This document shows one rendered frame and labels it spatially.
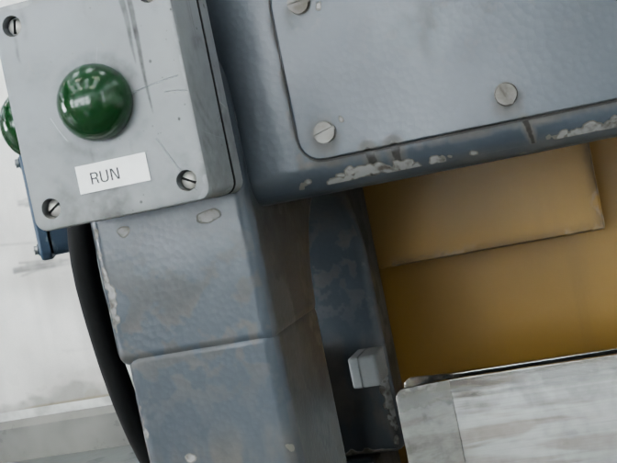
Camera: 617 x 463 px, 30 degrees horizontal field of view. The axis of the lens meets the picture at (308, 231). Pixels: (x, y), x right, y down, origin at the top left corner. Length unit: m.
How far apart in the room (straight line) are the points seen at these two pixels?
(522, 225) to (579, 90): 0.26
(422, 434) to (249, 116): 0.24
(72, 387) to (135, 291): 5.92
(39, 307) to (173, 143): 5.97
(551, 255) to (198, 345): 0.33
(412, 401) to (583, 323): 0.17
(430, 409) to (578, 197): 0.16
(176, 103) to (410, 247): 0.31
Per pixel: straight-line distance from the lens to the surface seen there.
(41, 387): 6.50
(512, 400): 0.64
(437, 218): 0.72
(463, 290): 0.77
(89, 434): 6.40
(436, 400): 0.64
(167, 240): 0.50
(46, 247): 0.96
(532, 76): 0.47
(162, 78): 0.45
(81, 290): 0.54
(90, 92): 0.44
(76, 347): 6.36
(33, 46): 0.47
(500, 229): 0.71
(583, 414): 0.64
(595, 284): 0.76
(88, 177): 0.46
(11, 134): 0.48
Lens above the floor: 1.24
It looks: 3 degrees down
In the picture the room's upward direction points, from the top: 12 degrees counter-clockwise
